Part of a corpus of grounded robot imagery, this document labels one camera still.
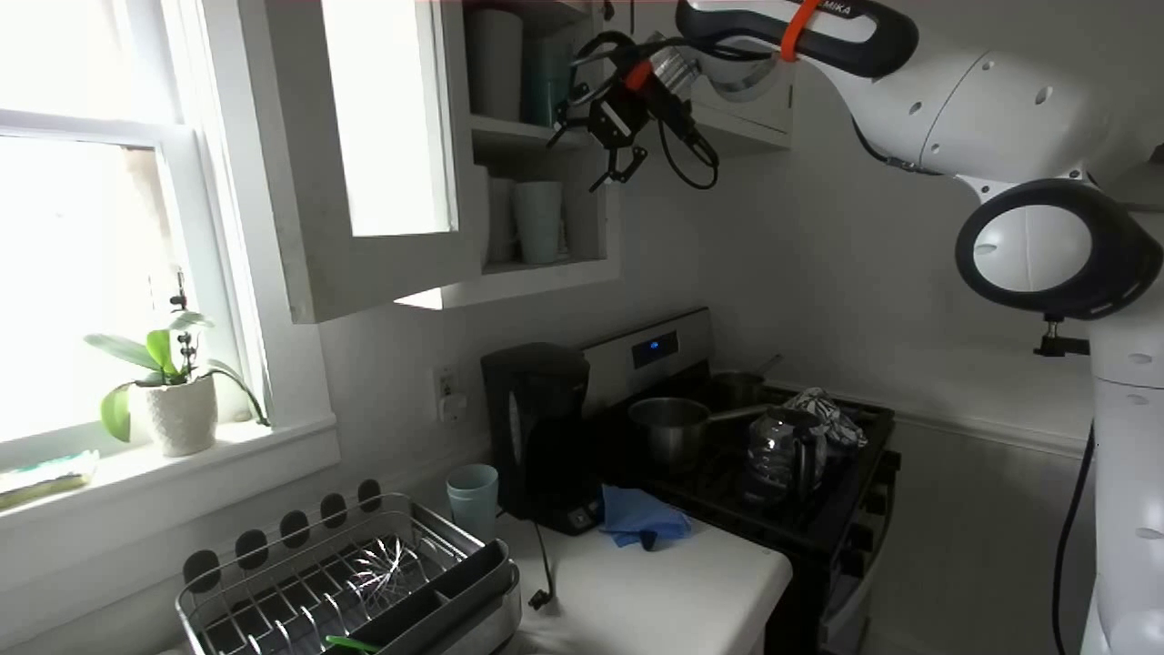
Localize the light blue tall cup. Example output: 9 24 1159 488
511 182 562 266

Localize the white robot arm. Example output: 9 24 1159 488
579 0 1164 655

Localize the white mug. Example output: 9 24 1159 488
488 178 515 266

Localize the black stove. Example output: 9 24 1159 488
585 308 903 655

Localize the small light blue cup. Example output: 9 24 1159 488
443 463 498 535

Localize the white upper corner cabinet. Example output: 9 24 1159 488
628 0 797 154

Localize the white wall cabinet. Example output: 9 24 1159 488
248 0 622 328

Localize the metal dish rack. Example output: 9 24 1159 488
174 494 520 655

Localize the teal cup upper shelf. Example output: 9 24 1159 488
520 29 579 126

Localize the crumpled foil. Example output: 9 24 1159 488
784 388 869 447

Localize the black coffee maker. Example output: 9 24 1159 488
479 342 599 535

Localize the black power cord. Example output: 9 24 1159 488
525 521 561 610

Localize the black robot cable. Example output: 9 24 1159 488
567 29 777 198

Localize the white potted plant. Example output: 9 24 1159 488
88 280 269 457

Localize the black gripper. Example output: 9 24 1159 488
579 34 704 182

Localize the white cabinet door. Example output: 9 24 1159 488
241 0 483 324

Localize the blue cloth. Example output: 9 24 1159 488
602 484 692 550

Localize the wall outlet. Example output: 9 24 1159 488
432 369 464 423

